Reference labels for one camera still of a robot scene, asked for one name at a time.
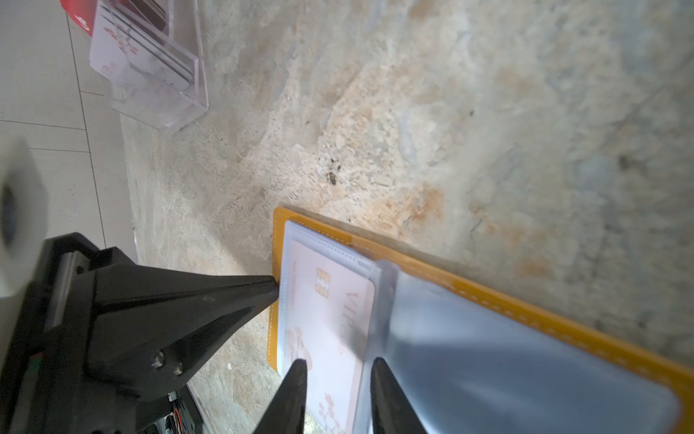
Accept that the white VIP card in stand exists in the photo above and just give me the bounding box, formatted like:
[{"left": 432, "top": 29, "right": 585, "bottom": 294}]
[{"left": 90, "top": 5, "right": 161, "bottom": 88}]

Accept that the red card in stand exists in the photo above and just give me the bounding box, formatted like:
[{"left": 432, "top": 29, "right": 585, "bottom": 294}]
[{"left": 60, "top": 0, "right": 98, "bottom": 37}]

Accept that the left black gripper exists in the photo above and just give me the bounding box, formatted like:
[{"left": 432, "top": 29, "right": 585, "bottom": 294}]
[{"left": 1, "top": 233, "right": 278, "bottom": 433}]

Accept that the clear acrylic card stand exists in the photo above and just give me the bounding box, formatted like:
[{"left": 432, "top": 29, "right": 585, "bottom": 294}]
[{"left": 90, "top": 1, "right": 209, "bottom": 134}]

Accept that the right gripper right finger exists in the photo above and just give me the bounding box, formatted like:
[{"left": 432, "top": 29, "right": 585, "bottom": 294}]
[{"left": 370, "top": 357, "right": 427, "bottom": 434}]

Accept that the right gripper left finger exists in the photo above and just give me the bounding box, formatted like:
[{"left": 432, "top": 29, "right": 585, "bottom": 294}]
[{"left": 253, "top": 359, "right": 308, "bottom": 434}]

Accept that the yellow leather card holder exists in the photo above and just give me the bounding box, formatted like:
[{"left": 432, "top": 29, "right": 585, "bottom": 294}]
[{"left": 267, "top": 207, "right": 693, "bottom": 433}]

